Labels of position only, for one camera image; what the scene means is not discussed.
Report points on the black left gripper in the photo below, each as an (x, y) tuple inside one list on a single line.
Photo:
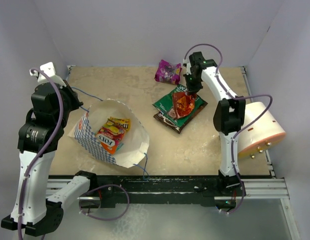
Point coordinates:
[(68, 90)]

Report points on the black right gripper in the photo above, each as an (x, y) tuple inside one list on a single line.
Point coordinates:
[(191, 88)]

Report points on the red snack packet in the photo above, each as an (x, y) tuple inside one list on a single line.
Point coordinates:
[(183, 103)]

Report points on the purple candy snack bag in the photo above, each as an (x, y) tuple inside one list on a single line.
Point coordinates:
[(168, 73)]

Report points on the green snack box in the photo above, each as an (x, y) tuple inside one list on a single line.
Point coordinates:
[(165, 105)]

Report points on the brown sea salt chips bag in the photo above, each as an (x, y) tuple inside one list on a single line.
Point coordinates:
[(178, 128)]

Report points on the blue checkered paper bag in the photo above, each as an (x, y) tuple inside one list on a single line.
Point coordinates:
[(134, 146)]

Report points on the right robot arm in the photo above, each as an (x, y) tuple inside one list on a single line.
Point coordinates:
[(228, 118)]

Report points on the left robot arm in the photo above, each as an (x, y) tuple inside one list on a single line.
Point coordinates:
[(34, 213)]

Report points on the colourful Fox's candy bag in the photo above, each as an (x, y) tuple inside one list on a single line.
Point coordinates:
[(110, 136)]

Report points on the yellow candy packet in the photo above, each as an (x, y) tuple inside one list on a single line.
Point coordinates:
[(125, 123)]

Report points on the cream cylindrical appliance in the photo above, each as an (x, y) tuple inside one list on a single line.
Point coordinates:
[(260, 136)]

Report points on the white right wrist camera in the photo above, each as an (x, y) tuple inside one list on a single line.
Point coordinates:
[(187, 66)]

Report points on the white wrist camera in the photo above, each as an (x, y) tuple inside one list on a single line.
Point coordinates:
[(187, 66), (50, 71)]

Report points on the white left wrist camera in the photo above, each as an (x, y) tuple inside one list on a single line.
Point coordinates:
[(50, 71)]

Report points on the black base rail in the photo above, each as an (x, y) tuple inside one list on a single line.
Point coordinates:
[(204, 190)]

